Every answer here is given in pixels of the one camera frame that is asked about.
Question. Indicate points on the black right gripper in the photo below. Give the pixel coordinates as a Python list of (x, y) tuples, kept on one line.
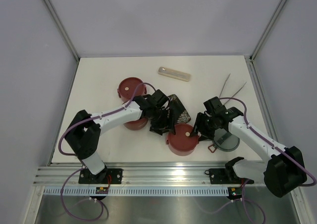
[(199, 124)]

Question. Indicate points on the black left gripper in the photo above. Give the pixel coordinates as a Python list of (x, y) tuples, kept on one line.
[(167, 122)]

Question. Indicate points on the dark red lid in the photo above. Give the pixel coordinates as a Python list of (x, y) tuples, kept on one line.
[(137, 122), (183, 129), (130, 84)]

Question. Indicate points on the pink bowl with handles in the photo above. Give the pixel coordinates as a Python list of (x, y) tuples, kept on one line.
[(181, 145)]

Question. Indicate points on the metal food tongs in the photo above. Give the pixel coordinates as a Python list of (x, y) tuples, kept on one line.
[(230, 87)]

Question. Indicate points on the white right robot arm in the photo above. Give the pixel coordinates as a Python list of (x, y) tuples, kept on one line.
[(282, 169)]

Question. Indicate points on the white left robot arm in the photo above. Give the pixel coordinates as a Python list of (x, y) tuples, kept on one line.
[(84, 132)]

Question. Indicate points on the black floral square plate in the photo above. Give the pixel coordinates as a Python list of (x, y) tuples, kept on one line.
[(179, 111)]

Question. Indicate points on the dark pink bowl front left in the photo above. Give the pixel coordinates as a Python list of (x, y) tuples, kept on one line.
[(135, 127)]

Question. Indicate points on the pink bowl back left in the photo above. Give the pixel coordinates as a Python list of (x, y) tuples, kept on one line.
[(123, 95)]

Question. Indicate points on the beige cutlery case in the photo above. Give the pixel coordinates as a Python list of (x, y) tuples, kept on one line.
[(175, 74)]

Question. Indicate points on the grey transparent lid red handles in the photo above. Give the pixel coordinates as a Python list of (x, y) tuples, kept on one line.
[(224, 141)]

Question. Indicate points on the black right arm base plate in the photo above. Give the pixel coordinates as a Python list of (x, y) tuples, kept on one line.
[(223, 176)]

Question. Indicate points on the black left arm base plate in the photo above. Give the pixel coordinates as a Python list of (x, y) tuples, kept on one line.
[(112, 175)]

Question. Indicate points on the aluminium front rail frame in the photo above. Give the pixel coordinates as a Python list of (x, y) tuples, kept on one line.
[(137, 174)]

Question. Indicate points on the slotted white cable duct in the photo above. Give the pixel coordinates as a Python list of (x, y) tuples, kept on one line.
[(138, 191)]

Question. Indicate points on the right aluminium post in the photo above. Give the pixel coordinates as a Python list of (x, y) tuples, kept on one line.
[(268, 28)]

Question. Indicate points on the aluminium post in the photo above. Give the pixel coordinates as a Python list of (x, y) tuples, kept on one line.
[(268, 28), (60, 27)]

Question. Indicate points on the left aluminium post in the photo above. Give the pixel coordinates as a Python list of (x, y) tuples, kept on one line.
[(60, 27)]

